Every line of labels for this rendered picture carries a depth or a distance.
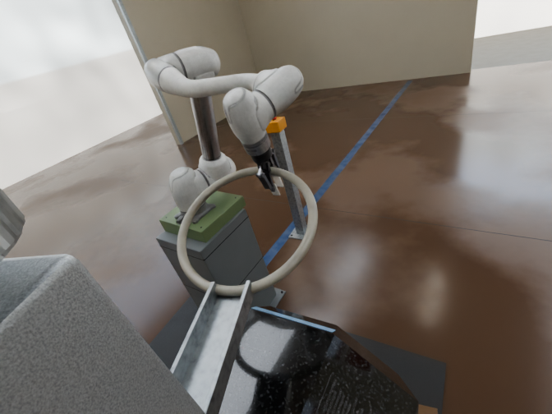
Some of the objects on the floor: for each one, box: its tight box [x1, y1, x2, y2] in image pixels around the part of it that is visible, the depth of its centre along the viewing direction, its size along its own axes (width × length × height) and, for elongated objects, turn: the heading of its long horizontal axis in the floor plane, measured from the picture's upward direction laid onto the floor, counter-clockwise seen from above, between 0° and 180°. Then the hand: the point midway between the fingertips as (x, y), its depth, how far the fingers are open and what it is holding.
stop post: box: [265, 117, 307, 240], centre depth 245 cm, size 20×20×109 cm
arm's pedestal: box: [156, 209, 286, 309], centre depth 197 cm, size 50×50×80 cm
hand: (276, 185), depth 115 cm, fingers closed on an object, 4 cm apart
